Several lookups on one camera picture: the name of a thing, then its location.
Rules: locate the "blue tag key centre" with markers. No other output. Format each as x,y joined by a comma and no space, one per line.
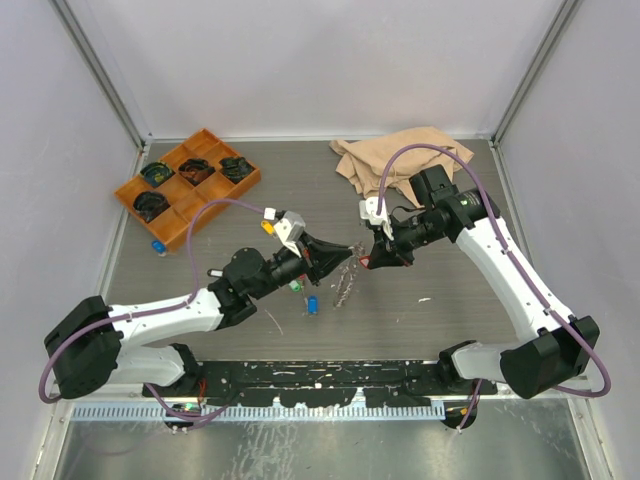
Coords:
311,304

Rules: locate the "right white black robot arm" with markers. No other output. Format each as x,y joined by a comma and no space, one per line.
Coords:
552,344

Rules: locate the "dark coiled item top right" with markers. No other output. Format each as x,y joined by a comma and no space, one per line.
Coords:
235,169

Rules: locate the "perforated metal cable rail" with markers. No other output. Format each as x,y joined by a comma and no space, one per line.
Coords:
356,411

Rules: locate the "orange compartment tray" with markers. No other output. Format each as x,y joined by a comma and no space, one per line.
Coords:
171,227

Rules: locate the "large metal keyring strip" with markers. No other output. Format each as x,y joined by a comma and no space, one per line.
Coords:
348,275

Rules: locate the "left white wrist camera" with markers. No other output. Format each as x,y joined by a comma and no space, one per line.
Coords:
289,228

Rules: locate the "blue tag key by tray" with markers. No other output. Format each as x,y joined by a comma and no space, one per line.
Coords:
158,247

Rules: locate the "dark coiled item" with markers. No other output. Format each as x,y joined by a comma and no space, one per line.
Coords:
235,169
156,173
150,204
196,170

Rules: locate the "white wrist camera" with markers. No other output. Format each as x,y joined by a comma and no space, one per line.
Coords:
289,228
374,211

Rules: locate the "beige crumpled cloth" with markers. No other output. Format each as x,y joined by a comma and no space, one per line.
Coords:
362,162

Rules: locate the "green tag key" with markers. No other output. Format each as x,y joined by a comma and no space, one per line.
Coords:
294,286

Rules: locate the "yellow tag key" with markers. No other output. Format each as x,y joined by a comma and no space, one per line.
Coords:
267,227

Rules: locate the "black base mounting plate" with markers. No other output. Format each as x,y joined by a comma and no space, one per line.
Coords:
314,384

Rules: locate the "dark coiled item top left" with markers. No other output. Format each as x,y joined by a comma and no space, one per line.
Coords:
156,173

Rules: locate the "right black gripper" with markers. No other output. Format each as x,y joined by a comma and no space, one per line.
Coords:
387,251

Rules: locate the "dark coiled item top middle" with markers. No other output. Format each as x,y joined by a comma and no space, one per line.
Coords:
196,170

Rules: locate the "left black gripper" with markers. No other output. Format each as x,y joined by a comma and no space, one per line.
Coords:
319,257

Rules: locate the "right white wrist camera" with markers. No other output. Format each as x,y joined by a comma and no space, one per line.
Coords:
374,211

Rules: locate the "dark coiled item bottom left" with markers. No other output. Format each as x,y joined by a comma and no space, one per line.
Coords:
150,204

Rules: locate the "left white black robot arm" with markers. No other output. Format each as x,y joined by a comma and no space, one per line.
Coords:
97,345

